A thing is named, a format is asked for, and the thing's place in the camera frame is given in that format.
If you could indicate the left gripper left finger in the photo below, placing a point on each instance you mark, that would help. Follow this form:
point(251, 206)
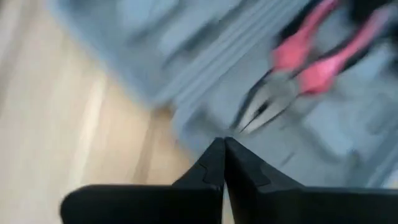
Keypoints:
point(140, 205)

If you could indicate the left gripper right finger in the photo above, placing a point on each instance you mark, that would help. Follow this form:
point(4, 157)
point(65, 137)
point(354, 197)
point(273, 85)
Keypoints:
point(311, 205)

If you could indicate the grey plastic tool case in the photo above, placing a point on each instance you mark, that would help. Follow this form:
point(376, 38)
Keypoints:
point(202, 46)

